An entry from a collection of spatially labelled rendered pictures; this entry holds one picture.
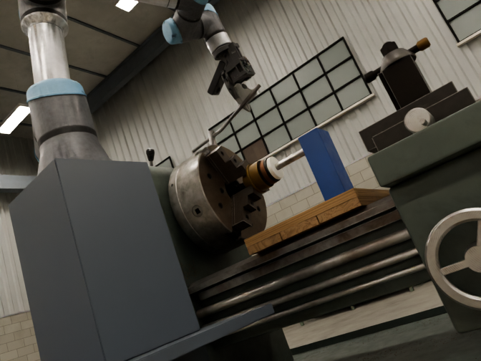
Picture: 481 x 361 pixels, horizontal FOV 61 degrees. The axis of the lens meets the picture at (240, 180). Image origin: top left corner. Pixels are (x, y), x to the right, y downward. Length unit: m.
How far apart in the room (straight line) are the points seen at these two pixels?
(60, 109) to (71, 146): 0.09
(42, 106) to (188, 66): 9.81
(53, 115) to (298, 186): 7.76
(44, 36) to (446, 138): 0.96
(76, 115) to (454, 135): 0.69
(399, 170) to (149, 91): 10.87
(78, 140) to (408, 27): 7.80
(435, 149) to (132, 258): 0.54
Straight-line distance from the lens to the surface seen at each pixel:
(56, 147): 0.86
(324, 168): 1.06
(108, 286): 0.72
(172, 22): 1.32
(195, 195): 1.13
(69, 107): 0.90
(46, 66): 1.15
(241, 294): 1.06
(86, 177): 0.77
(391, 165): 0.74
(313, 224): 0.92
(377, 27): 8.51
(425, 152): 0.74
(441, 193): 0.77
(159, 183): 1.25
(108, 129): 12.49
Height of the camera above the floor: 0.77
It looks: 15 degrees up
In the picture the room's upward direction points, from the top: 21 degrees counter-clockwise
